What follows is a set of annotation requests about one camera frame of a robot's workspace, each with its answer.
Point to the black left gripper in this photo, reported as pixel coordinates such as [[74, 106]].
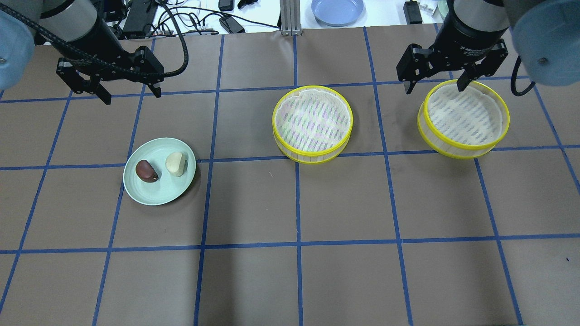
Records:
[[96, 41]]

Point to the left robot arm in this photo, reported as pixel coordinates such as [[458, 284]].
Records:
[[76, 23]]

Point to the cream white bun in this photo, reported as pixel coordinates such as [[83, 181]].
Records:
[[176, 163]]

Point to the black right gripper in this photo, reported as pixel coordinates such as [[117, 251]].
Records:
[[471, 35]]

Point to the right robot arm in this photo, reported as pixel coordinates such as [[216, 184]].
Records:
[[545, 36]]

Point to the aluminium frame post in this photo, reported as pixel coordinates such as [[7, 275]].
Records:
[[290, 18]]

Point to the light green plate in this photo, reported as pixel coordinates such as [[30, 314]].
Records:
[[167, 187]]

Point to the yellow steamer basket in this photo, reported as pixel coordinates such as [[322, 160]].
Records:
[[312, 124], [463, 124]]

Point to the dark red bun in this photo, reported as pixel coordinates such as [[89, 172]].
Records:
[[145, 172]]

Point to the black power brick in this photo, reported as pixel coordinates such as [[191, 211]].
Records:
[[412, 12]]

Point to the blue plate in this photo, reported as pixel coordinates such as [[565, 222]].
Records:
[[337, 13]]

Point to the black power adapter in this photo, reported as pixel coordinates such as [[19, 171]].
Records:
[[230, 25]]

